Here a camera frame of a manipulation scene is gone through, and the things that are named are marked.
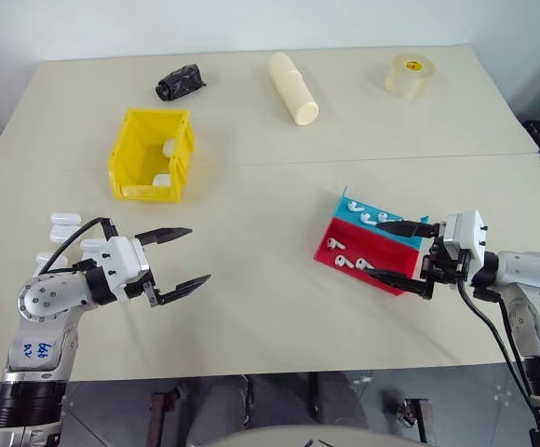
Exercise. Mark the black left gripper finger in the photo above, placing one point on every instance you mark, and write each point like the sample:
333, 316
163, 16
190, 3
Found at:
167, 234
184, 288

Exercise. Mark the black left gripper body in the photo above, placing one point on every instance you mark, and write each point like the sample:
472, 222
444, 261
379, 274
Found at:
148, 292

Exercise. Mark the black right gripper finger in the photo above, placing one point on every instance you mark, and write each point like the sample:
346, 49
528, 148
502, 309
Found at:
400, 279
405, 228

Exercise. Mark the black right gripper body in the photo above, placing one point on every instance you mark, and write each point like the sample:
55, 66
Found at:
447, 267

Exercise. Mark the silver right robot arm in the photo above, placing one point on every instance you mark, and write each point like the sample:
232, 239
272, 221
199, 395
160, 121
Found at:
530, 272

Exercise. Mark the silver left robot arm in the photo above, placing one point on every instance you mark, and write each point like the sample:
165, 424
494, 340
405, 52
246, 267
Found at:
42, 298

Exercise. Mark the yellow plastic bin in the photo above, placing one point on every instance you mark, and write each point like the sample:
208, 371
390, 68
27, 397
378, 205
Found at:
130, 158

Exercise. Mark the red plastic tray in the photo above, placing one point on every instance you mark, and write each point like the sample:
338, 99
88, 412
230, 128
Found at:
382, 247

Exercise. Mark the blue plastic tray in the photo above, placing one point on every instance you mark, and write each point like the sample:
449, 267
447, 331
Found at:
351, 219

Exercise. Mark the black table leg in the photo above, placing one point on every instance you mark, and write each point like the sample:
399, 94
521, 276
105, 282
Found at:
314, 396

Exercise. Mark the black crumpled plastic bag roll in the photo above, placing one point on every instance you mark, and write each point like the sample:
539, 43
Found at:
179, 83

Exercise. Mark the clear adhesive tape roll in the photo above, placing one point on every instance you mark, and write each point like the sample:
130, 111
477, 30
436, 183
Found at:
409, 75

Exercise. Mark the cream cylindrical roll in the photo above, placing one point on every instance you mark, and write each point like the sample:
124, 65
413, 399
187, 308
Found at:
293, 88

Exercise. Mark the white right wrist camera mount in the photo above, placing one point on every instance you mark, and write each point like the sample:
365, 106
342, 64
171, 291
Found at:
466, 235

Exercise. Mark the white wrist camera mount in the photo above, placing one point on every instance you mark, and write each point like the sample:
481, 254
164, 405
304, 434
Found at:
466, 235
121, 261

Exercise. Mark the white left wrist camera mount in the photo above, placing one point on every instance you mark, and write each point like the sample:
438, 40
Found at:
121, 261

